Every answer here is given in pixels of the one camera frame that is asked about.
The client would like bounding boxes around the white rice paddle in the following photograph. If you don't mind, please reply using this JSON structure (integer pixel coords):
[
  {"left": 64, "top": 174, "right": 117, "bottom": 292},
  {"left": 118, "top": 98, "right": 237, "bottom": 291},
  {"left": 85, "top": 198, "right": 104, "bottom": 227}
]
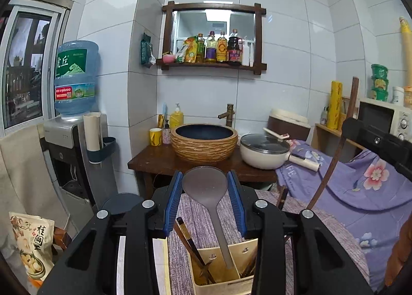
[{"left": 262, "top": 127, "right": 289, "bottom": 140}]

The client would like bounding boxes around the white pan with glass lid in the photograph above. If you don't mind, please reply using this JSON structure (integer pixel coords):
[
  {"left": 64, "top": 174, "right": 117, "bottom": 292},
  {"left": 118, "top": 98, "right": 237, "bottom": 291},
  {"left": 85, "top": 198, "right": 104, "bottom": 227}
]
[{"left": 240, "top": 133, "right": 322, "bottom": 171}]

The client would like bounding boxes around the window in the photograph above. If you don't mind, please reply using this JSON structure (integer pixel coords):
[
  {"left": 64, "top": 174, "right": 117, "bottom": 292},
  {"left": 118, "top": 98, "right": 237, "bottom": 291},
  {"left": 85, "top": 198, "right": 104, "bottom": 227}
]
[{"left": 0, "top": 0, "right": 71, "bottom": 136}]

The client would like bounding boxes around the cream plastic utensil holder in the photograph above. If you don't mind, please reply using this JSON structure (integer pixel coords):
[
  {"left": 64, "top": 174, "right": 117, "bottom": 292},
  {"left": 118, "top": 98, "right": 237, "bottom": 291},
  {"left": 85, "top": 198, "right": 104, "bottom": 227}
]
[{"left": 187, "top": 238, "right": 260, "bottom": 295}]

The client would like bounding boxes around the pale yellow rolled sheet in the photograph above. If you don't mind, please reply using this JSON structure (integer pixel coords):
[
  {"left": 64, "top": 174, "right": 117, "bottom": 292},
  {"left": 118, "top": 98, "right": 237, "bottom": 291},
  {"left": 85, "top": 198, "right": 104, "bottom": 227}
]
[{"left": 399, "top": 16, "right": 412, "bottom": 54}]

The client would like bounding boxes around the wooden side shelf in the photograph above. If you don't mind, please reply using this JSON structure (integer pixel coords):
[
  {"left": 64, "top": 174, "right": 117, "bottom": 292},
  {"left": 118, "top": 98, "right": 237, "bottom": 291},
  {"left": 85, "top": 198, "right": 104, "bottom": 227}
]
[{"left": 311, "top": 123, "right": 367, "bottom": 162}]

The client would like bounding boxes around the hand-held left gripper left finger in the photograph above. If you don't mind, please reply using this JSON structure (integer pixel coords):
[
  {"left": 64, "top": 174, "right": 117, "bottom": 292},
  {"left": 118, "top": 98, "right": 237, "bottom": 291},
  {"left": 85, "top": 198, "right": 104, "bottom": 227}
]
[{"left": 38, "top": 170, "right": 183, "bottom": 295}]

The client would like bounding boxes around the wooden framed mirror shelf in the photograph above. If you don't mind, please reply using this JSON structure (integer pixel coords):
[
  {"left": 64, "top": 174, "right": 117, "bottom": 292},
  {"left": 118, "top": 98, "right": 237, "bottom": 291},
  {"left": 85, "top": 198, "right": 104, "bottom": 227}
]
[{"left": 156, "top": 1, "right": 268, "bottom": 75}]

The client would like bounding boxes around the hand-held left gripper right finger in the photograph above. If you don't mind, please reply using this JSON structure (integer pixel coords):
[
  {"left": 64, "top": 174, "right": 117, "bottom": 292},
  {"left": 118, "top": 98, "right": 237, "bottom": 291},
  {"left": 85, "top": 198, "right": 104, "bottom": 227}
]
[{"left": 227, "top": 169, "right": 375, "bottom": 295}]

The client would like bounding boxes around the dark soy sauce bottle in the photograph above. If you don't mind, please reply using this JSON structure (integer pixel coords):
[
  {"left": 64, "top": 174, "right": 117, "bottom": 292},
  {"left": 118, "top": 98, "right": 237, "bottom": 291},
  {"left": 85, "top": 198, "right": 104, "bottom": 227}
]
[{"left": 227, "top": 29, "right": 243, "bottom": 65}]

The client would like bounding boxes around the brass faucet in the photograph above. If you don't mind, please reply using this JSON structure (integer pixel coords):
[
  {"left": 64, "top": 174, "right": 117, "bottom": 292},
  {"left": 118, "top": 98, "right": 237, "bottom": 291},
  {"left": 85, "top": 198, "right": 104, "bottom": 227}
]
[{"left": 218, "top": 103, "right": 235, "bottom": 127}]

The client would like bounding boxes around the metal spoon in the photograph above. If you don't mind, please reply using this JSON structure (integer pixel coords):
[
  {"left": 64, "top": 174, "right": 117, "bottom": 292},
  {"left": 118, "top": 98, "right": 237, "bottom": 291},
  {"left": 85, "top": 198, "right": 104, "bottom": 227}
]
[{"left": 182, "top": 166, "right": 230, "bottom": 270}]

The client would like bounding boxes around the dark blue cup holder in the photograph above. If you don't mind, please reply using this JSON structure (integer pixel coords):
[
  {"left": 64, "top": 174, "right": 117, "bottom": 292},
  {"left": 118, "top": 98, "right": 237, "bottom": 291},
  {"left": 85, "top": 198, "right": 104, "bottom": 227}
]
[{"left": 86, "top": 136, "right": 116, "bottom": 164}]

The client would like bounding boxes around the printed snack bag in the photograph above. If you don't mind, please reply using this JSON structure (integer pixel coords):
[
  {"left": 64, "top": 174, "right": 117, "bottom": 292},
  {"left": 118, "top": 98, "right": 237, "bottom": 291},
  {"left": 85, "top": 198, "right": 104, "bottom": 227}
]
[{"left": 9, "top": 211, "right": 55, "bottom": 287}]

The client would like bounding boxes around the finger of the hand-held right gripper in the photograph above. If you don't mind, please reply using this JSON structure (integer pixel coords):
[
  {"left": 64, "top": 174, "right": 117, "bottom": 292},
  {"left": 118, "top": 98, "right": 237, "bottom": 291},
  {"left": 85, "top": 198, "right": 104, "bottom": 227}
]
[{"left": 342, "top": 118, "right": 400, "bottom": 160}]

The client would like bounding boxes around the glass jar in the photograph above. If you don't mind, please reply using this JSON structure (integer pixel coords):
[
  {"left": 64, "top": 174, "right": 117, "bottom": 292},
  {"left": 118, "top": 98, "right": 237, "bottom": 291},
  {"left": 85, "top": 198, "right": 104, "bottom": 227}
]
[{"left": 341, "top": 96, "right": 359, "bottom": 123}]

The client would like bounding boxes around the purple striped table mat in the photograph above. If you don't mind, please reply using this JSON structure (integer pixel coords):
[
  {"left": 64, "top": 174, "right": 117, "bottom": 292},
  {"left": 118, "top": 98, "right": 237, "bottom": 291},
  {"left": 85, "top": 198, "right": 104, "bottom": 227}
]
[{"left": 167, "top": 186, "right": 371, "bottom": 295}]

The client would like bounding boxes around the brown wooden chopstick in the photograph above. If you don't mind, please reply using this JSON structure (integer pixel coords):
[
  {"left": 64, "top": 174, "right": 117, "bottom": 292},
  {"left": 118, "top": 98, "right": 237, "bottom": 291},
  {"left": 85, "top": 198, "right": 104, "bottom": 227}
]
[
  {"left": 241, "top": 250, "right": 257, "bottom": 278},
  {"left": 174, "top": 222, "right": 210, "bottom": 285},
  {"left": 245, "top": 247, "right": 259, "bottom": 274},
  {"left": 305, "top": 77, "right": 359, "bottom": 211},
  {"left": 176, "top": 217, "right": 216, "bottom": 284}
]

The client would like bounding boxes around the yellow soap dispenser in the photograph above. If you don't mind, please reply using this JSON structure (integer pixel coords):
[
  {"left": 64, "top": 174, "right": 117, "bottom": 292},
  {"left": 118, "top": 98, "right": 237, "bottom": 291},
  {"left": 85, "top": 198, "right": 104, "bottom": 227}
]
[{"left": 170, "top": 103, "right": 185, "bottom": 129}]

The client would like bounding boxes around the wooden stool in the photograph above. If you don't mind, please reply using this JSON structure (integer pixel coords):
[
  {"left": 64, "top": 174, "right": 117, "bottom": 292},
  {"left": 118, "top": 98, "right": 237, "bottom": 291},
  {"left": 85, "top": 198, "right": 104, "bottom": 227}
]
[{"left": 51, "top": 226, "right": 73, "bottom": 255}]

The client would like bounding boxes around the yellow wrap roll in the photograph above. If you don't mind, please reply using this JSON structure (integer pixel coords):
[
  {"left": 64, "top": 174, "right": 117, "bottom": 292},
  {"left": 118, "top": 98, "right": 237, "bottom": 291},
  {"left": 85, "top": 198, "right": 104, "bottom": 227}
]
[{"left": 327, "top": 81, "right": 343, "bottom": 130}]

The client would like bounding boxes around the blue water bottle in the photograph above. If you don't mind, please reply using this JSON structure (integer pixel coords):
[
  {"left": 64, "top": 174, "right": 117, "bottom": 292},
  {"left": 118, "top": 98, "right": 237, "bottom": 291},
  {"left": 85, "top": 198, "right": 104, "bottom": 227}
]
[{"left": 54, "top": 40, "right": 100, "bottom": 121}]

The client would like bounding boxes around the purple floral cloth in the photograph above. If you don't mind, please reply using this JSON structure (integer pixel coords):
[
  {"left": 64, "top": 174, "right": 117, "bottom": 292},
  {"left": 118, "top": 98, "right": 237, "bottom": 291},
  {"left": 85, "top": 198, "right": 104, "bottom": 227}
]
[{"left": 275, "top": 139, "right": 412, "bottom": 286}]

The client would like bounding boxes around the white microwave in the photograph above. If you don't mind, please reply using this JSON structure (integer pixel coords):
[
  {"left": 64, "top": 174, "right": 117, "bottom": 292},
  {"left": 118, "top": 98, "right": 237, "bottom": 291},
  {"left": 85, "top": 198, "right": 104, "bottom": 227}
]
[{"left": 357, "top": 97, "right": 412, "bottom": 141}]

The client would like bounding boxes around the red yellow label bottle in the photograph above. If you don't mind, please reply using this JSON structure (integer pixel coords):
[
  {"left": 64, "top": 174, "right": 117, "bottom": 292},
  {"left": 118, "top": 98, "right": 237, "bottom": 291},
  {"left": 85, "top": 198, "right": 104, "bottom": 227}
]
[{"left": 216, "top": 32, "right": 227, "bottom": 63}]

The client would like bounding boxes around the woven pattern basin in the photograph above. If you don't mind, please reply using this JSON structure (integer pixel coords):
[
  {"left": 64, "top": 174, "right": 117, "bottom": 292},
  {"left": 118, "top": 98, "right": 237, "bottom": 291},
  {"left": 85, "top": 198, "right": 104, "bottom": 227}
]
[{"left": 170, "top": 123, "right": 239, "bottom": 163}]

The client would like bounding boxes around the dark wooden washstand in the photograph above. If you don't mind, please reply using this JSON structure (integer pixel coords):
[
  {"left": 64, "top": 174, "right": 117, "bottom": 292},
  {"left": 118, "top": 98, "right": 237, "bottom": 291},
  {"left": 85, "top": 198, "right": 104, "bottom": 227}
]
[{"left": 128, "top": 144, "right": 279, "bottom": 199}]

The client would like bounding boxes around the green hanging packet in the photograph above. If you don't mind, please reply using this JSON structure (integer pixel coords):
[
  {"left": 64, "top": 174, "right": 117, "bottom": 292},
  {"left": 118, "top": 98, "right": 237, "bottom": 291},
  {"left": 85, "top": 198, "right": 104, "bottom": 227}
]
[{"left": 140, "top": 33, "right": 157, "bottom": 68}]

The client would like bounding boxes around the person's right hand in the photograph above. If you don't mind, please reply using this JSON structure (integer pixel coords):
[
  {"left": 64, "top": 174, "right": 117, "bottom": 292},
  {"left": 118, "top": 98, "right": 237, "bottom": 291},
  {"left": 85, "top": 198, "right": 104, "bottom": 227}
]
[{"left": 384, "top": 218, "right": 412, "bottom": 287}]

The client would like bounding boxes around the purple label bottle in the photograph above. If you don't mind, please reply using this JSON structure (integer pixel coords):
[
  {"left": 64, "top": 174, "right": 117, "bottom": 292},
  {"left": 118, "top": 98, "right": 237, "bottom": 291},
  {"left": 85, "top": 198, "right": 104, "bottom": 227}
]
[{"left": 205, "top": 31, "right": 217, "bottom": 63}]

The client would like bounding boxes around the grey water dispenser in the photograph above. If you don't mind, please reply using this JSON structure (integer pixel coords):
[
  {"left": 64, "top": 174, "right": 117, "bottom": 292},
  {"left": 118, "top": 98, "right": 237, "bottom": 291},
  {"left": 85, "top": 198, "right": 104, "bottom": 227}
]
[{"left": 43, "top": 113, "right": 118, "bottom": 209}]

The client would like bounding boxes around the yellow oil pouch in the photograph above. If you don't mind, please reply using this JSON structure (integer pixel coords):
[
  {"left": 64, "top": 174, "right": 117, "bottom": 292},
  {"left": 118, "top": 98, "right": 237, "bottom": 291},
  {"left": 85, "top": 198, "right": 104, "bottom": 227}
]
[{"left": 183, "top": 37, "right": 198, "bottom": 63}]

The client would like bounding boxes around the brown white rice cooker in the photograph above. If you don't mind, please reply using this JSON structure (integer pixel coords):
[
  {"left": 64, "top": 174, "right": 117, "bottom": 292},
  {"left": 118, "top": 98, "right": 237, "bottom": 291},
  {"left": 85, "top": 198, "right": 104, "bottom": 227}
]
[{"left": 268, "top": 108, "right": 311, "bottom": 142}]

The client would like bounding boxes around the white squeeze bottle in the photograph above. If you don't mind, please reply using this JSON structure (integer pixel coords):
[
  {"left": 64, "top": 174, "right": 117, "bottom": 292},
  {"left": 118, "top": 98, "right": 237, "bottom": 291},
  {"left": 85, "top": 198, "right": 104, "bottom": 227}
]
[{"left": 242, "top": 39, "right": 255, "bottom": 66}]

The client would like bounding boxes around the dark round object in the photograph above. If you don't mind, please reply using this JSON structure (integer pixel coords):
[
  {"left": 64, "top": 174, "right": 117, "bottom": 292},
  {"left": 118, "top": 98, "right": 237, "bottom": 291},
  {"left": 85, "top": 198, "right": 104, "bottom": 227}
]
[{"left": 103, "top": 193, "right": 145, "bottom": 216}]

